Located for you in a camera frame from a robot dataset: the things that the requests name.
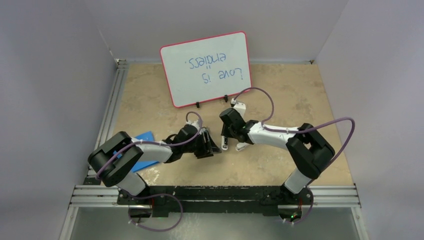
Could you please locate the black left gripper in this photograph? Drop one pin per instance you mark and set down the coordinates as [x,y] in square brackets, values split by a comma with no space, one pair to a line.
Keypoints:
[208,148]

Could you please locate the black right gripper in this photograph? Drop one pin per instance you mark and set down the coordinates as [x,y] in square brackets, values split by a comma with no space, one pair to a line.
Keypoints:
[225,132]

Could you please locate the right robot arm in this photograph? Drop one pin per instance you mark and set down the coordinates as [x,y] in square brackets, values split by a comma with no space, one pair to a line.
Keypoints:
[310,151]

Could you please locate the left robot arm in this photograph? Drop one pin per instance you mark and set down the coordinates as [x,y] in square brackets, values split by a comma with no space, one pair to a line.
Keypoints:
[170,150]

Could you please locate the blue plastic sheet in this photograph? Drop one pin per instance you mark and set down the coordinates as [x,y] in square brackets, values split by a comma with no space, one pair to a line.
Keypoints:
[132,154]

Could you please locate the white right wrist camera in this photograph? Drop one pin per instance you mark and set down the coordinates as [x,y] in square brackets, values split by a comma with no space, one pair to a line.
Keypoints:
[239,106]

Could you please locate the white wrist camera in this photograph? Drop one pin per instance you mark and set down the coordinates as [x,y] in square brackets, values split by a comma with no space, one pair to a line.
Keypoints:
[239,106]
[198,124]

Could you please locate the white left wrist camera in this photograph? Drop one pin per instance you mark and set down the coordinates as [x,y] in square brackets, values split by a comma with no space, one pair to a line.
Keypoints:
[198,124]

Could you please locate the white board with pink frame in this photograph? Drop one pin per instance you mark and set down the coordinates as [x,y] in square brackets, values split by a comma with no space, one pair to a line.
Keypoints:
[206,69]

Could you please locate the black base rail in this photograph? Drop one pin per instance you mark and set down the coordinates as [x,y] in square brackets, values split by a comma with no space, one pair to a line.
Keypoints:
[267,200]

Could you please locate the aluminium frame rail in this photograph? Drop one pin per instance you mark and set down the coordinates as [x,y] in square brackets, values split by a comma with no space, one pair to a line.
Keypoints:
[91,194]

